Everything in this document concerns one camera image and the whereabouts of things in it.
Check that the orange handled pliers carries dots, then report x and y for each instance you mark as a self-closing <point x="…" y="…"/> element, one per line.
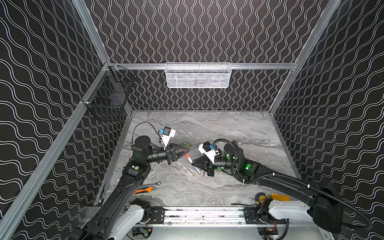
<point x="146" y="190"/>

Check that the silver wrench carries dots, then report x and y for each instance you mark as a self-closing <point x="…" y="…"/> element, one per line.
<point x="150" y="185"/>

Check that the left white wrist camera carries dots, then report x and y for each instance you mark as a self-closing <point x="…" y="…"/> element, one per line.
<point x="166" y="134"/>

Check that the yellow block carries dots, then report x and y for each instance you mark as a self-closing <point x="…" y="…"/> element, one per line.
<point x="279" y="197"/>

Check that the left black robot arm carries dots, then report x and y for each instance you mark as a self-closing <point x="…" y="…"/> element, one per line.
<point x="120" y="213"/>

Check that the white pen yellow end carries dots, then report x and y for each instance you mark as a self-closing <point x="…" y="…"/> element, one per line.
<point x="190" y="173"/>

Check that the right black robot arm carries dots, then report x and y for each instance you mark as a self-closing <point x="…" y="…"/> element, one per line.
<point x="323" y="204"/>

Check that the pink pen red tip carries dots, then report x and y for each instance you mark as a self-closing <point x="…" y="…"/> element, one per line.
<point x="189" y="159"/>

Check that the yellow black tape measure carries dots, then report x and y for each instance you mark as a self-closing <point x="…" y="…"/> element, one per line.
<point x="260" y="198"/>

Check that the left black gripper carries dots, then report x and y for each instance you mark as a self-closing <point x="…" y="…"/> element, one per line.
<point x="169" y="153"/>

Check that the white wire mesh basket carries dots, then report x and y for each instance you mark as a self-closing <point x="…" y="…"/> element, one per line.
<point x="196" y="75"/>

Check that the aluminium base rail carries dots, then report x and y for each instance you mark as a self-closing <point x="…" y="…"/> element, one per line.
<point x="279" y="213"/>

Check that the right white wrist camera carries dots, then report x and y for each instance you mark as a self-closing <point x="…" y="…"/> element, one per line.
<point x="208" y="150"/>

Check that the black wire mesh basket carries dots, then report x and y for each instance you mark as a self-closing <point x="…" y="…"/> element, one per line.
<point x="110" y="101"/>

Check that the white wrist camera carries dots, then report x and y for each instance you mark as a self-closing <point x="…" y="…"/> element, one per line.
<point x="166" y="134"/>
<point x="208" y="150"/>

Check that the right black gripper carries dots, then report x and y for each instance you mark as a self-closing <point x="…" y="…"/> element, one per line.
<point x="208" y="163"/>

